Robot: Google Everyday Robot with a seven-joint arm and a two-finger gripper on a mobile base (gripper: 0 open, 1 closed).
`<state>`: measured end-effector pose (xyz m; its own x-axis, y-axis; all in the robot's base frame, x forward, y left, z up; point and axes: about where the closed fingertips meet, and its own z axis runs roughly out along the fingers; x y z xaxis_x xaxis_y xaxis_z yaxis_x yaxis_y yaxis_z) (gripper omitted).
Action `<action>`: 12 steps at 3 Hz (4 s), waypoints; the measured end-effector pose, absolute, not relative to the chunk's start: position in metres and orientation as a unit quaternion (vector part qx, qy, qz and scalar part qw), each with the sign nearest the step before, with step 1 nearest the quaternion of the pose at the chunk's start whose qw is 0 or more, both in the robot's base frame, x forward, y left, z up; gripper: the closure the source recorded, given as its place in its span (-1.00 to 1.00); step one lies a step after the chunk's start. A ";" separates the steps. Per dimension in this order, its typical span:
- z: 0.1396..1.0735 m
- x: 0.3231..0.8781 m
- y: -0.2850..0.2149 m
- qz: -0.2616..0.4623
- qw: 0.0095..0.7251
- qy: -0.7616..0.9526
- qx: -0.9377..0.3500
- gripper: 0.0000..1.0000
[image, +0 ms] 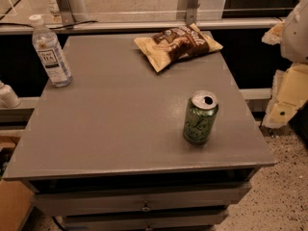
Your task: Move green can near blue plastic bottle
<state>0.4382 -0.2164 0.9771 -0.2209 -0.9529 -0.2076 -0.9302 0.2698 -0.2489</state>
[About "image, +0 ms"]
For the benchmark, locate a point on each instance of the green soda can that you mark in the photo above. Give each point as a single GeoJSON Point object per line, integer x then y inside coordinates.
{"type": "Point", "coordinates": [201, 112]}

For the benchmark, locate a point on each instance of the brown chip bag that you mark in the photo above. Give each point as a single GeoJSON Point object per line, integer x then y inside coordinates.
{"type": "Point", "coordinates": [175, 44]}

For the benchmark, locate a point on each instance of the clear plastic water bottle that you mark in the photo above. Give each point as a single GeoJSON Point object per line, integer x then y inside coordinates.
{"type": "Point", "coordinates": [50, 52]}

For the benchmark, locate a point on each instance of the metal railing frame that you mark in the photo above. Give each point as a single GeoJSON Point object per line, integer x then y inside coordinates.
{"type": "Point", "coordinates": [92, 16]}

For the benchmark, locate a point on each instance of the white pipe at left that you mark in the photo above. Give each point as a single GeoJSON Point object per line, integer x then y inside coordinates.
{"type": "Point", "coordinates": [8, 96]}

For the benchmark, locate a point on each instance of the cardboard box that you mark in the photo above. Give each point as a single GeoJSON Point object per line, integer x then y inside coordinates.
{"type": "Point", "coordinates": [15, 204]}

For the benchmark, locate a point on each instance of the lower grey drawer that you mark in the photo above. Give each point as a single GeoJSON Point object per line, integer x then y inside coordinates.
{"type": "Point", "coordinates": [146, 221]}

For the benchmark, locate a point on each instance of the upper grey drawer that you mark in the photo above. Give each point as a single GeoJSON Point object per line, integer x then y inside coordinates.
{"type": "Point", "coordinates": [141, 200]}

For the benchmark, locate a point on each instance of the grey drawer cabinet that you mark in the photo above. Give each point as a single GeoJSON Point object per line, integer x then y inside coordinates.
{"type": "Point", "coordinates": [119, 125]}

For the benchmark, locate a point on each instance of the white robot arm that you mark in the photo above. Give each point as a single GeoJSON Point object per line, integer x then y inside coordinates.
{"type": "Point", "coordinates": [294, 41]}

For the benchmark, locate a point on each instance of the grey drawer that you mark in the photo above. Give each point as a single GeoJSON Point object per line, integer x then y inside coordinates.
{"type": "Point", "coordinates": [141, 200]}
{"type": "Point", "coordinates": [146, 221]}

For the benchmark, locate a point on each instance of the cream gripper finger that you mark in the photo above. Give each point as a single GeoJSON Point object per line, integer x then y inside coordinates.
{"type": "Point", "coordinates": [274, 34]}
{"type": "Point", "coordinates": [289, 94]}

